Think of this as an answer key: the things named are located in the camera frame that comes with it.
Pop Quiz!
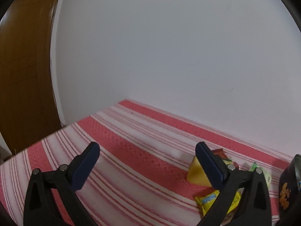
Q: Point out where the green tissue pack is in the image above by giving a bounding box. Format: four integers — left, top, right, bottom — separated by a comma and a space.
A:
248, 162, 272, 189

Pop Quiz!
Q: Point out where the red snack packet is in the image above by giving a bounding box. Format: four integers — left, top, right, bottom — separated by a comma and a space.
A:
212, 148, 230, 161

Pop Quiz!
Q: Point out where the round metal tin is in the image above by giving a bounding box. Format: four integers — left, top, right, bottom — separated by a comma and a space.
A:
276, 154, 300, 225

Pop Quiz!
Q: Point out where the yellow snack packet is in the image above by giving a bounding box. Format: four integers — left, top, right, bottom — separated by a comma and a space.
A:
195, 189, 242, 221

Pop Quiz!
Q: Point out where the brown wooden door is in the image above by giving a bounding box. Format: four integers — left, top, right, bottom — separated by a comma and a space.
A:
1, 0, 61, 155

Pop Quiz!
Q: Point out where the red white striped bedspread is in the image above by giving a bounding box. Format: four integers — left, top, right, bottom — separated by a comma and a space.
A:
1, 100, 292, 225

